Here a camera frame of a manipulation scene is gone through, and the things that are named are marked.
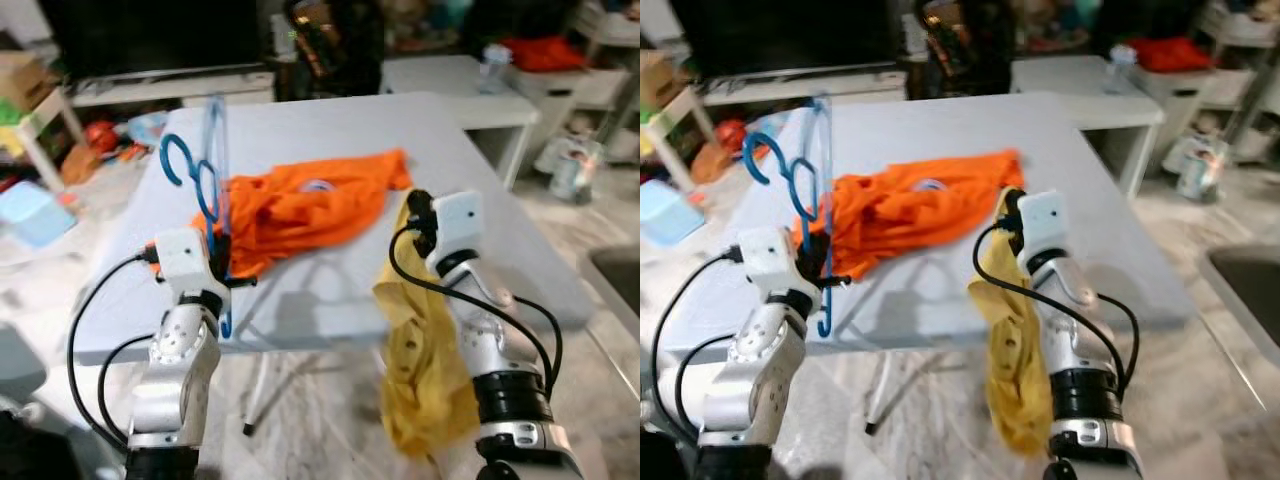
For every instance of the yellow shirt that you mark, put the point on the yellow shirt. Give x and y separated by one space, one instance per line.
1015 380
420 380

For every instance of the orange shirt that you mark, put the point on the orange shirt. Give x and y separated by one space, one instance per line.
300 210
910 215

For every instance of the white low table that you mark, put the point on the white low table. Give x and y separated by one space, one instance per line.
1070 80
440 80

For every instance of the orange toy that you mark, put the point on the orange toy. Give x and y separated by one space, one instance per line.
712 165
80 168

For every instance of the light blue stool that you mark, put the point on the light blue stool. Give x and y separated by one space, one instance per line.
35 215
670 215

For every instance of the light blue baby bouncer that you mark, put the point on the light blue baby bouncer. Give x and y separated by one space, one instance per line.
145 128
770 118

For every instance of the red ball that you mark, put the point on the red ball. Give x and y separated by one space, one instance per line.
730 135
100 135

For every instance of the teal and white toy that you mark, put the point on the teal and white toy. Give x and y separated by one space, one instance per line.
570 170
1200 170

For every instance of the clear bottle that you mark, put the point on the clear bottle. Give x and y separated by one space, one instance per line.
1121 70
496 70

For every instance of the black bag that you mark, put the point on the black bag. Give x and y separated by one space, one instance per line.
340 50
965 50

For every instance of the white TV stand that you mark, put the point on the white TV stand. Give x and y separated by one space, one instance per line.
170 90
800 90

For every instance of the grey tub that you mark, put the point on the grey tub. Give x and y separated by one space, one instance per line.
1240 300
615 290

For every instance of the red cloth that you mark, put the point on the red cloth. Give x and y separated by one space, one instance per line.
1170 55
545 55

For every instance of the white side table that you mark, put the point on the white side table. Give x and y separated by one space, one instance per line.
680 112
45 115

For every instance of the white shelf rack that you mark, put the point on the white shelf rack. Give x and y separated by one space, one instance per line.
590 90
1200 90

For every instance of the black television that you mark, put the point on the black television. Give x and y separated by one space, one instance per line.
150 35
790 35

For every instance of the cardboard box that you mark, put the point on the cardboard box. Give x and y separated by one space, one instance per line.
655 80
20 80

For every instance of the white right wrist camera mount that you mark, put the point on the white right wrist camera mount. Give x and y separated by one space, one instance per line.
1043 225
458 225

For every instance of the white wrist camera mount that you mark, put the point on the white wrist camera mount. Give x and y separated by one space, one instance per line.
1043 225
185 262
772 262
458 225

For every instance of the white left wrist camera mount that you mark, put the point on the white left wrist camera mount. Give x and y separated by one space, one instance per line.
772 262
185 262

